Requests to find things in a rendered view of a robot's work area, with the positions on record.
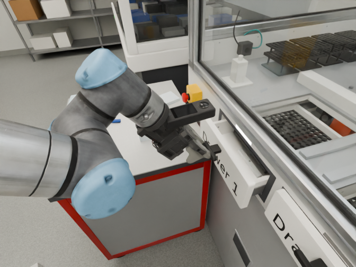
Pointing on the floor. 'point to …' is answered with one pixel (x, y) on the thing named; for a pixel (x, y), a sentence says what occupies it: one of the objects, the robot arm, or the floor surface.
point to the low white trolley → (149, 193)
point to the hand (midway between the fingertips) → (206, 148)
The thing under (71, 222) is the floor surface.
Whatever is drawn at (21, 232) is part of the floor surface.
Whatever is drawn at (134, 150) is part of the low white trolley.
